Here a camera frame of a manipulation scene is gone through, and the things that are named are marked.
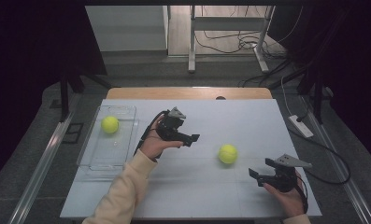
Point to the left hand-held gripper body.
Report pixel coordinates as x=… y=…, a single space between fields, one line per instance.
x=170 y=127

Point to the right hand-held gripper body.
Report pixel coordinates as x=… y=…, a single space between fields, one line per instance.
x=282 y=179

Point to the yellow tennis ball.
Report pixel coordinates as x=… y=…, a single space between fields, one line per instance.
x=227 y=153
x=110 y=124

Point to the clear plastic container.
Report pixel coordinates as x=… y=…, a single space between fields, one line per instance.
x=111 y=152

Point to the person's right hand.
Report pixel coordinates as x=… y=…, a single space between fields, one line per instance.
x=287 y=200

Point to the person's left hand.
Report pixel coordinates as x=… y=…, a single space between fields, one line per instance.
x=153 y=146

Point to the wooden table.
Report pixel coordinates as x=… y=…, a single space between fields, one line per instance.
x=186 y=93

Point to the white power strip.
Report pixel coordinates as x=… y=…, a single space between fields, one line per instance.
x=301 y=126

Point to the white table board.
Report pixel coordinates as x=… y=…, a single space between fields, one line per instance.
x=198 y=193

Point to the black stand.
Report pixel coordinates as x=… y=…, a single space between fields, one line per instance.
x=317 y=99
x=64 y=99

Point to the dark floor plate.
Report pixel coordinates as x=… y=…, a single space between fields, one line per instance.
x=73 y=133

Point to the white panel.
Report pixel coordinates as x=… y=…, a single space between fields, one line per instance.
x=127 y=28

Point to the aluminium rail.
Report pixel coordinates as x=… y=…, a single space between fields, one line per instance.
x=342 y=174
x=43 y=168

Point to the white desk frame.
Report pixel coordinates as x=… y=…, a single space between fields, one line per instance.
x=226 y=23

